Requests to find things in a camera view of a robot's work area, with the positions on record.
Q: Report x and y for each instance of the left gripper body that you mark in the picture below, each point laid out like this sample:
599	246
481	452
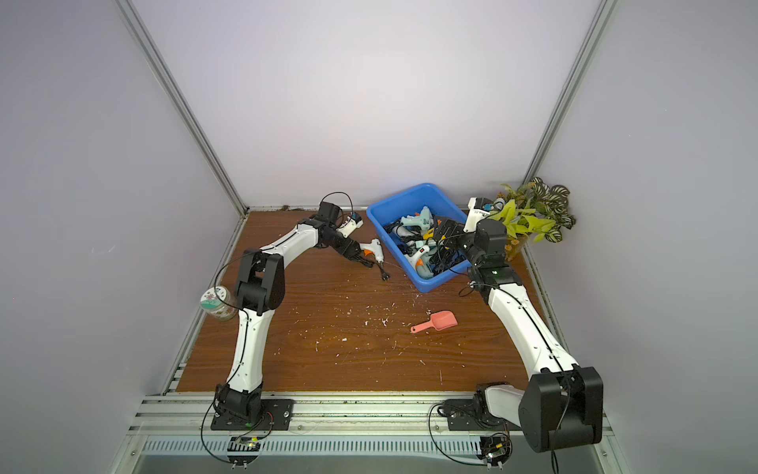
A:
342	244

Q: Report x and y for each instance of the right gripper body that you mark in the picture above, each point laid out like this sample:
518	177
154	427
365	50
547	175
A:
448	234

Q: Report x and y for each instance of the small mint glue gun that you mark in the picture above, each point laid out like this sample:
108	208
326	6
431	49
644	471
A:
423	220

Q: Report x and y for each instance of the white glue gun orange trigger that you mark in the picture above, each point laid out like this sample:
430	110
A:
421	257

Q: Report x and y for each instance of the large mint green glue gun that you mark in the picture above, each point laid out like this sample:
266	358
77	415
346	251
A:
424	272

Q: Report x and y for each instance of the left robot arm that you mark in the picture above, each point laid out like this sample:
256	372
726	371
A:
259	292

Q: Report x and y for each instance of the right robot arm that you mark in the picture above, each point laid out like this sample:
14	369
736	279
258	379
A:
562	406

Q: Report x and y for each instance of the blue plastic storage box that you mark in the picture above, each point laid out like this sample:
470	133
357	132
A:
429	237

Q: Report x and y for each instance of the pink plastic scoop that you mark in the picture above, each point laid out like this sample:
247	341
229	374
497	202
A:
438	321

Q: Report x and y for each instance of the potted green plant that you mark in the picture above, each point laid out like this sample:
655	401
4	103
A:
534	211

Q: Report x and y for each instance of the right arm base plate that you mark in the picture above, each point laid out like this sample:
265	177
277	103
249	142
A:
470	415

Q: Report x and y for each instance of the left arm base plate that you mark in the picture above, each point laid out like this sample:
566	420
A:
252	415

